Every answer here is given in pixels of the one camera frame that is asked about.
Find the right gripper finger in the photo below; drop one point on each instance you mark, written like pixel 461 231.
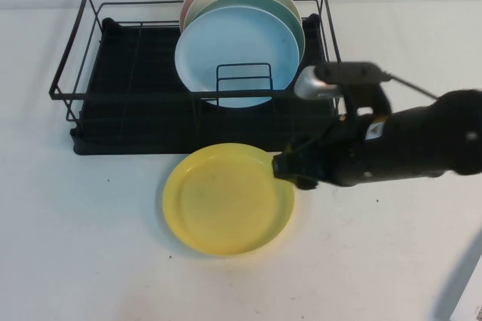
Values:
pixel 309 184
pixel 286 166

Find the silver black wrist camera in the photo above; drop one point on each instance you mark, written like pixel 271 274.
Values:
pixel 312 85

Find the light blue plate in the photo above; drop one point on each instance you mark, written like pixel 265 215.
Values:
pixel 233 42

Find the grey blurred frame bar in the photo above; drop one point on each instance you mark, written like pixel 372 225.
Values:
pixel 463 283

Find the yellow plate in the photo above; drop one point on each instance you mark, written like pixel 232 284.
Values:
pixel 226 200

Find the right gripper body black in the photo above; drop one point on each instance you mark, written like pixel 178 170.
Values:
pixel 331 155

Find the green plate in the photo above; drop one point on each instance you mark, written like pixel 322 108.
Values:
pixel 286 19

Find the black plastic drip tray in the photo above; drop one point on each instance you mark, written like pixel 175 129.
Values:
pixel 150 140

